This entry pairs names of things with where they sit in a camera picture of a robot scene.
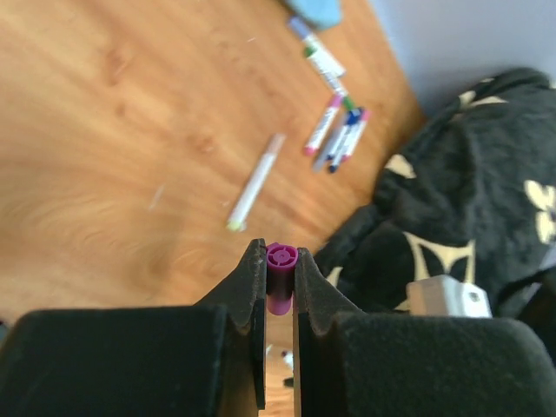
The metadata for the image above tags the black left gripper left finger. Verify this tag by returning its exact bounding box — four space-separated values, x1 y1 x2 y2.
1 239 267 416

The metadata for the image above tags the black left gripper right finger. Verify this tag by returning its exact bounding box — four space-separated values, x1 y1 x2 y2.
294 248 555 416

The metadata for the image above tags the purple cap marker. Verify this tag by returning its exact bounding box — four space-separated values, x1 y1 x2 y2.
266 242 298 316

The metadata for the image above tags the peach cap marker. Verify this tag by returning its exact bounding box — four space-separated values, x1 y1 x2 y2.
227 133 286 232

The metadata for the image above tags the black floral plush blanket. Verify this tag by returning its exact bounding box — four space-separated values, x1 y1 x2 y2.
314 68 555 316

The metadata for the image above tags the pink cap marker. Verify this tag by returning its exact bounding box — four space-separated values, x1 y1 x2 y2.
303 95 343 156

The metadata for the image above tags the grey marker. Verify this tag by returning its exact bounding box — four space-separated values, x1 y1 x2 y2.
312 115 348 172

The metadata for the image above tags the dark blue marker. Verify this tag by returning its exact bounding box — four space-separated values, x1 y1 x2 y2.
327 107 364 174

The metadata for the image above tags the pink end marker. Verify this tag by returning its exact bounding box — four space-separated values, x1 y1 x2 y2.
341 108 371 162

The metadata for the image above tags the lilac cap marker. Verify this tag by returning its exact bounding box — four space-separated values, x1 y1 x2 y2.
288 17 324 50

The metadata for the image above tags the light blue folded cloth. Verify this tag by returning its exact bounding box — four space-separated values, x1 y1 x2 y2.
284 0 342 30

